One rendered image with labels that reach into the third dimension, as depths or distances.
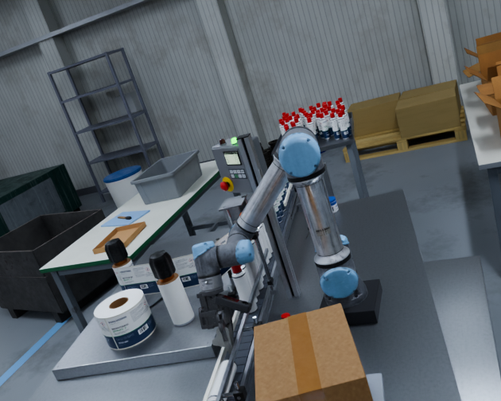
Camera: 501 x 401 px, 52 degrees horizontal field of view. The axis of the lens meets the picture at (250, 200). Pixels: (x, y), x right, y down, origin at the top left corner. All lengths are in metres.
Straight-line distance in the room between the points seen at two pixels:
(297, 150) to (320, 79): 5.91
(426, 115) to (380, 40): 1.53
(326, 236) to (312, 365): 0.49
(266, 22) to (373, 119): 2.05
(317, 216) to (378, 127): 5.14
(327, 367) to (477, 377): 0.50
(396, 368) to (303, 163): 0.65
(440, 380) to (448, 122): 4.75
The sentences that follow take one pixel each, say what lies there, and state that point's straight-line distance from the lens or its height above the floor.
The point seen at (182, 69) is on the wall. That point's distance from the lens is 7.96.
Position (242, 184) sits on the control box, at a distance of 1.88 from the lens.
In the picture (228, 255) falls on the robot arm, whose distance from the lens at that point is 1.61.
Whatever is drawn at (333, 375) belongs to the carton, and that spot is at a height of 1.12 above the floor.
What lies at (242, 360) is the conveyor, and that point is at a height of 0.88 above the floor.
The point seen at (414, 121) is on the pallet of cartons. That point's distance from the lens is 6.07.
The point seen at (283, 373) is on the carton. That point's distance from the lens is 1.21.
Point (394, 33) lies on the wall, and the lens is 7.14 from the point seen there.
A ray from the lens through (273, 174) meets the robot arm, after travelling 1.64.
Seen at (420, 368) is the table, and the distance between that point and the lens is 1.58.
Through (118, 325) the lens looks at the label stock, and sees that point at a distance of 2.02.
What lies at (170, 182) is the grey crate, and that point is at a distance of 3.98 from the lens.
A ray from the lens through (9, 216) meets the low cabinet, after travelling 7.46.
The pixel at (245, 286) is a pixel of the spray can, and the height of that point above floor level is 0.99.
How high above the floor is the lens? 1.84
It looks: 18 degrees down
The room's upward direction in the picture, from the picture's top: 18 degrees counter-clockwise
